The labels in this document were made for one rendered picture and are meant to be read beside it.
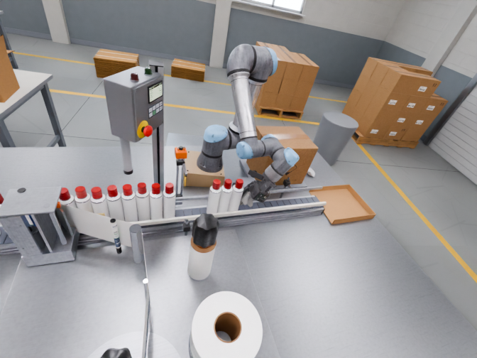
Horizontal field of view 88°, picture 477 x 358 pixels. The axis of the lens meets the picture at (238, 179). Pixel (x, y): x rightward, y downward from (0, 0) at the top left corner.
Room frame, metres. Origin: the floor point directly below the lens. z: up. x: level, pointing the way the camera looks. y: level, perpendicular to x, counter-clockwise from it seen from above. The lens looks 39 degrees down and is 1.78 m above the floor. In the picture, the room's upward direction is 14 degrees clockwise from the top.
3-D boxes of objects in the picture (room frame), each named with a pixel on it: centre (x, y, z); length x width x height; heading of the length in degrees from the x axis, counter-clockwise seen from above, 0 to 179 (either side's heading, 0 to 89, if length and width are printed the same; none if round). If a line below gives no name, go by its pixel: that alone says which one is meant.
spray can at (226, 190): (0.82, 0.04, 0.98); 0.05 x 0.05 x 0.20
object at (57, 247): (0.45, 0.59, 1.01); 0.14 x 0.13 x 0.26; 116
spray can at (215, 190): (0.80, 0.09, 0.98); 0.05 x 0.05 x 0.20
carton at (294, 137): (1.29, -0.21, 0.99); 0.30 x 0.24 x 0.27; 116
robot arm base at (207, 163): (1.12, 0.18, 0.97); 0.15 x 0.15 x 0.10
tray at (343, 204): (1.16, -0.64, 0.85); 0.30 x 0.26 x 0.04; 116
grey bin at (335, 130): (3.09, -1.08, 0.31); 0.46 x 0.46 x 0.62
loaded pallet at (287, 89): (4.68, -0.26, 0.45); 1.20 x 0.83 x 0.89; 18
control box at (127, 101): (0.74, 0.39, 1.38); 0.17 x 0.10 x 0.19; 171
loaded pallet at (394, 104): (4.40, -2.21, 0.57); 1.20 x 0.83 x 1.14; 108
